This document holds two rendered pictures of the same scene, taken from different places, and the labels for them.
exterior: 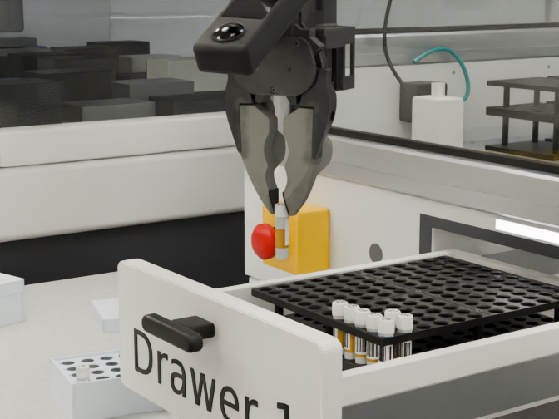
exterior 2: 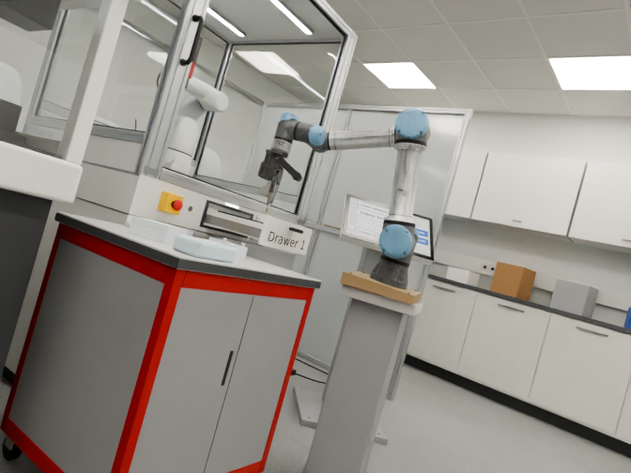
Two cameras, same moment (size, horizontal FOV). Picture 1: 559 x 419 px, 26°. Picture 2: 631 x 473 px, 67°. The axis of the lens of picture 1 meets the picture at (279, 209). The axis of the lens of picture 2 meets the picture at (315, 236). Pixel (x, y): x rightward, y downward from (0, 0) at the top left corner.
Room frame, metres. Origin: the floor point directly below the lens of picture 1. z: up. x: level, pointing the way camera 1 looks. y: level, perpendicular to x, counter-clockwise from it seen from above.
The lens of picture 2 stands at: (1.45, 1.82, 0.87)
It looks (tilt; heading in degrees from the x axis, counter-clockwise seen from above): 1 degrees up; 249
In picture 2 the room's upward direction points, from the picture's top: 16 degrees clockwise
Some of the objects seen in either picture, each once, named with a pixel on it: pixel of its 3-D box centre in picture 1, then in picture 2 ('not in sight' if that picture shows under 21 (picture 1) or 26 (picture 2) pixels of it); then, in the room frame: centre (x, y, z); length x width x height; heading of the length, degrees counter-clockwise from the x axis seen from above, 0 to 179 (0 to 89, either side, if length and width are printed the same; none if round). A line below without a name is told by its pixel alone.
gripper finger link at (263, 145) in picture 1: (271, 154); (266, 191); (1.00, 0.01, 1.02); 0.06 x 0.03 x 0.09; 153
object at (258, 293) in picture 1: (321, 313); not in sight; (0.93, -0.03, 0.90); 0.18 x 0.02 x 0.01; 35
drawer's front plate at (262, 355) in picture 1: (216, 364); (286, 236); (0.88, 0.05, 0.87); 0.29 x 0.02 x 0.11; 35
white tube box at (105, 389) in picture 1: (124, 381); (226, 247); (1.11, 0.15, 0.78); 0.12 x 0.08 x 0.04; 114
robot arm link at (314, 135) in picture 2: not in sight; (311, 134); (0.89, 0.04, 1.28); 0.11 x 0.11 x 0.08; 53
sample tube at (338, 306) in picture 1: (339, 330); not in sight; (0.92, -0.05, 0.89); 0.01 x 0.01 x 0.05
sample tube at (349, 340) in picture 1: (351, 334); not in sight; (0.90, -0.06, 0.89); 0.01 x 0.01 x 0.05
